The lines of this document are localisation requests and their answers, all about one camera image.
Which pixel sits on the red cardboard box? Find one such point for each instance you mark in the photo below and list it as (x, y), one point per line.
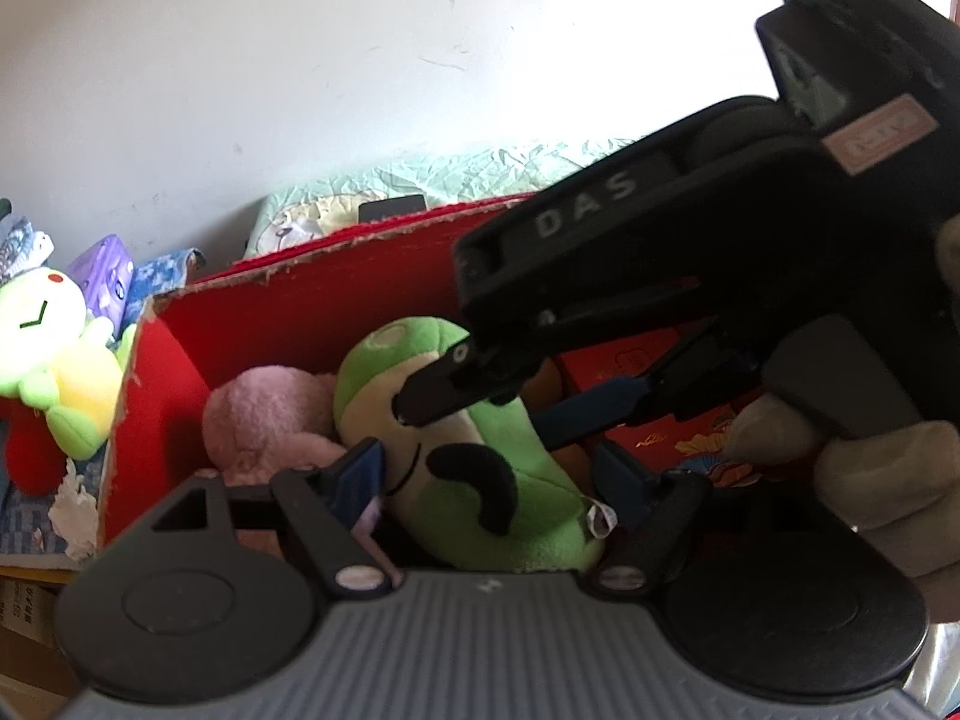
(300, 315)

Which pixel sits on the green printed pillow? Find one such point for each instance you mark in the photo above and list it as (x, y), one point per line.
(450, 172)

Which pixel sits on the white crumpled tissue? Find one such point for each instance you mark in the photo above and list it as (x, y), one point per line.
(71, 517)

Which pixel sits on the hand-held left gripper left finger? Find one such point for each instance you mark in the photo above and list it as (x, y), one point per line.
(361, 476)

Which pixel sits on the pink plush toy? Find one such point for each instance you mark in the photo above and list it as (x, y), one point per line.
(262, 412)

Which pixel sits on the blue patterned cloth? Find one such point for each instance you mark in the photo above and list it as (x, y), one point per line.
(161, 274)

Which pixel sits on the black phone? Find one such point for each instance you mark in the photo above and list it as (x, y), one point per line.
(391, 208)

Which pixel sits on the purple packet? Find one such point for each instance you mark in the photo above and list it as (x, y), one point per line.
(105, 270)

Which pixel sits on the brown cardboard carton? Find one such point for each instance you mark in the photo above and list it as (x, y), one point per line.
(22, 615)

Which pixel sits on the person's right hand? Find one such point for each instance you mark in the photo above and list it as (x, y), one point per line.
(892, 487)

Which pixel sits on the blue and white patterned packet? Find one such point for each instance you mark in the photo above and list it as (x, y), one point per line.
(19, 247)

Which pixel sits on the green and yellow plush toy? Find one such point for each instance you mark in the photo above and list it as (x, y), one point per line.
(45, 315)

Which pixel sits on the red packet with gold print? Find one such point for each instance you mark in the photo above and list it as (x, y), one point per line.
(697, 439)

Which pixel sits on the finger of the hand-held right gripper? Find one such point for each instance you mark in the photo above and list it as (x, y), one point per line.
(600, 409)
(450, 390)

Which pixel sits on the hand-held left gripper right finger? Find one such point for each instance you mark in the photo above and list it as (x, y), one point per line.
(622, 481)

